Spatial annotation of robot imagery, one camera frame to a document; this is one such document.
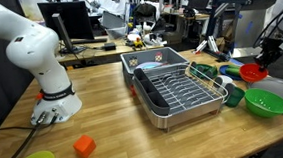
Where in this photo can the green cucumber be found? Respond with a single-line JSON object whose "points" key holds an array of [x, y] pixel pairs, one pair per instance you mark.
{"points": [[234, 72], [234, 66]]}

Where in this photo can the orange cube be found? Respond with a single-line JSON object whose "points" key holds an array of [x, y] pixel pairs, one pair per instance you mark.
{"points": [[84, 146]]}

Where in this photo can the clear plastic storage box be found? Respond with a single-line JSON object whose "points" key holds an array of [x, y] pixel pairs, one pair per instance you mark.
{"points": [[114, 26]]}

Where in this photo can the grey plastic bin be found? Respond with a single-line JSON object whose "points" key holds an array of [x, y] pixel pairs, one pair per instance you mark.
{"points": [[142, 59]]}

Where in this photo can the aluminium rail bracket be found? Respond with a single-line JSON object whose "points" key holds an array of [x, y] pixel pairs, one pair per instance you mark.
{"points": [[209, 46]]}

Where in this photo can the blue plate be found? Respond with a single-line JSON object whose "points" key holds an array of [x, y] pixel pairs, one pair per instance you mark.
{"points": [[222, 71]]}

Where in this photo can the black computer monitor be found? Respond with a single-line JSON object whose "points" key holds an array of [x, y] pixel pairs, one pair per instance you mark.
{"points": [[69, 20]]}

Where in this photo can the orange bowl with rice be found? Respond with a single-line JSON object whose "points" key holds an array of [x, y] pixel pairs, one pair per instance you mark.
{"points": [[251, 72]]}

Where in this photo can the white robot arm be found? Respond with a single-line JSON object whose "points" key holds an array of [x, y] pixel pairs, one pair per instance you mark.
{"points": [[31, 46]]}

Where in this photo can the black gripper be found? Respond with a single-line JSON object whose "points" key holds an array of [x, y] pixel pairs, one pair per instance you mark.
{"points": [[270, 52]]}

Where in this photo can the yellow rubber duck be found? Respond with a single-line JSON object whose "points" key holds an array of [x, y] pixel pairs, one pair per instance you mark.
{"points": [[138, 43]]}

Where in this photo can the grey dish rack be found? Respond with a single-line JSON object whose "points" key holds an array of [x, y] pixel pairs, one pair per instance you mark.
{"points": [[177, 93]]}

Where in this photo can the left green cucumber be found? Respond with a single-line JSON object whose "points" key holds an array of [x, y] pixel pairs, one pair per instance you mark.
{"points": [[234, 66]]}

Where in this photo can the green plastic bowl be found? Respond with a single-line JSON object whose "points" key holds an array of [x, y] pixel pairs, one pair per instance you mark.
{"points": [[263, 103]]}

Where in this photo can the right green cucumber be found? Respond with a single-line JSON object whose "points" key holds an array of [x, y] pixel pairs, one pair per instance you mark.
{"points": [[234, 72]]}

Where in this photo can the green plate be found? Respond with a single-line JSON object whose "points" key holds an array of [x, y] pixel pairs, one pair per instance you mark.
{"points": [[204, 71]]}

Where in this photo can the dark green cup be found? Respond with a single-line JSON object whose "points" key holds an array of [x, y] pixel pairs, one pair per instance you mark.
{"points": [[235, 97]]}

